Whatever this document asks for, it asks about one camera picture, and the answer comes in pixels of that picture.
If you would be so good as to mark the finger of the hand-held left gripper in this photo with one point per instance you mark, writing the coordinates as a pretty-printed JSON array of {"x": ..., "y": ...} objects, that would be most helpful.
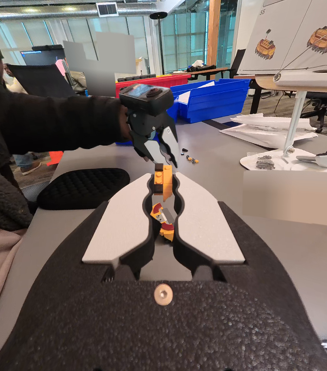
[
  {"x": 170, "y": 137},
  {"x": 153, "y": 150}
]

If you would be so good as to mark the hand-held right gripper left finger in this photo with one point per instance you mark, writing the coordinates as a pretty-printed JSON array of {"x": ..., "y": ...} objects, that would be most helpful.
[{"x": 120, "y": 226}]

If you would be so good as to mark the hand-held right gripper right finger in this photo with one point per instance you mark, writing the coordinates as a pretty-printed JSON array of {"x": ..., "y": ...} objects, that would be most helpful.
[{"x": 207, "y": 229}]

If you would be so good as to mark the orange lego plate stack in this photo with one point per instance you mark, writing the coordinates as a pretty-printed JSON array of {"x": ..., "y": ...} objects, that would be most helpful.
[{"x": 163, "y": 179}]

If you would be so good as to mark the orange lego wheel arch assembly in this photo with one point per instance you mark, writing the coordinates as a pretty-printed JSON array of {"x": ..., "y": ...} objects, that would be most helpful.
[{"x": 165, "y": 223}]

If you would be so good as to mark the person's left forearm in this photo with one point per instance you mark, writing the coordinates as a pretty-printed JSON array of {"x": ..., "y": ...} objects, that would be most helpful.
[{"x": 65, "y": 124}]

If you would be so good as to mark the lego instruction booklet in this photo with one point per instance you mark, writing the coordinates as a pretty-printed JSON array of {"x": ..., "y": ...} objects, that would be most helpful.
[{"x": 285, "y": 43}]

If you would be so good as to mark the person's left hand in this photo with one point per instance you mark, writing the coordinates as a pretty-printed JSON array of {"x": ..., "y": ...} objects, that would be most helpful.
[{"x": 123, "y": 121}]

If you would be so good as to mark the red plastic bin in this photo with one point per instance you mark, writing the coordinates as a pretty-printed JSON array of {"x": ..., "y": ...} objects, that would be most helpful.
[{"x": 152, "y": 82}]

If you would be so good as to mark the blue plastic bin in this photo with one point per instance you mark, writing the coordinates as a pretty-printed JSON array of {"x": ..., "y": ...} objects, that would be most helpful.
[
  {"x": 181, "y": 91},
  {"x": 218, "y": 107}
]

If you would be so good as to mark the black mesh seat cushion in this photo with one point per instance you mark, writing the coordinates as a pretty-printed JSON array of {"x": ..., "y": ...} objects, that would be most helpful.
[{"x": 85, "y": 188}]

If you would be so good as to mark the clear bag of dark pieces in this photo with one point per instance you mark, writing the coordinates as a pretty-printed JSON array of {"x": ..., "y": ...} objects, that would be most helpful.
[{"x": 265, "y": 163}]

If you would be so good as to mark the white paper bag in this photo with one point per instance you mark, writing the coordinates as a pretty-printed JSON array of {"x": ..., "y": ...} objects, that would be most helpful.
[{"x": 267, "y": 130}]

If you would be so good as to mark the black floor lamp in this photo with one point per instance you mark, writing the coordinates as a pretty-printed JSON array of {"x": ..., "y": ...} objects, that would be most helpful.
[{"x": 159, "y": 17}]

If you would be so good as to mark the wooden pillar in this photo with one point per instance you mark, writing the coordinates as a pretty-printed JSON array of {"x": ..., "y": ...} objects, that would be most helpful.
[{"x": 213, "y": 34}]

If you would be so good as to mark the dark monitor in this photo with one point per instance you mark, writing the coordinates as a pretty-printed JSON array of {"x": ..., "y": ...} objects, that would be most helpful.
[{"x": 41, "y": 56}]

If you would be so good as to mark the white stand with round base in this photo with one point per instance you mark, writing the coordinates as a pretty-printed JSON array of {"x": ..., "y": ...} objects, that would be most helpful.
[{"x": 296, "y": 116}]

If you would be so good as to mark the white wedge with black edge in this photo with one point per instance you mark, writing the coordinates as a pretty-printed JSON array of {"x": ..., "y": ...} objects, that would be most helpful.
[{"x": 323, "y": 159}]

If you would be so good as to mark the black office chair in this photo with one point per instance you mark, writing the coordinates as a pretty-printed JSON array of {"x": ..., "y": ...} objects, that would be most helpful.
[{"x": 323, "y": 110}]

